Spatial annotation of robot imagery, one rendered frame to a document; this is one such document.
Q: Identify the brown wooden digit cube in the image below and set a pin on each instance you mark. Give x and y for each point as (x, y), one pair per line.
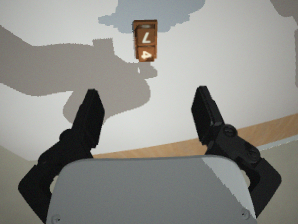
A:
(146, 35)
(146, 53)

